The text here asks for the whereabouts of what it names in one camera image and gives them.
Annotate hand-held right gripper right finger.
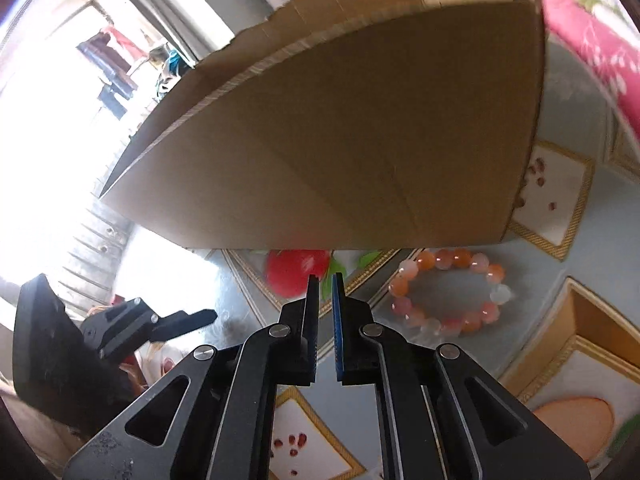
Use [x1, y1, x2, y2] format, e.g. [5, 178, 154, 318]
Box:
[331, 273, 592, 480]

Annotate metal window railing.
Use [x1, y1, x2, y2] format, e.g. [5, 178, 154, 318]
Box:
[60, 205, 131, 306]

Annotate orange pink bead bracelet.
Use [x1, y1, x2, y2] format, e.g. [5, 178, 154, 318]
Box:
[389, 248, 515, 336]

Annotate hanging clothes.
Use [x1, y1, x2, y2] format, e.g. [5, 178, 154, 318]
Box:
[75, 22, 151, 121]

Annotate pink floral blanket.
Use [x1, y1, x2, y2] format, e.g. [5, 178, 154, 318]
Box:
[510, 0, 640, 141]

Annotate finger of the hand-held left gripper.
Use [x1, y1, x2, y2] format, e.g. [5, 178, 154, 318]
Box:
[150, 309, 219, 343]

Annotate brown cardboard box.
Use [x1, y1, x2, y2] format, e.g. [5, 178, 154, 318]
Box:
[99, 0, 547, 252]

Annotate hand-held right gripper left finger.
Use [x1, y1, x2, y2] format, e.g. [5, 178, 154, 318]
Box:
[61, 274, 321, 480]

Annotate pile of assorted clutter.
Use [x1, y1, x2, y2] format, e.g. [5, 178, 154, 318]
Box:
[152, 45, 196, 96]

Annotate white curtain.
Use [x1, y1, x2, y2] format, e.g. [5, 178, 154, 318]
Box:
[135, 0, 236, 61]

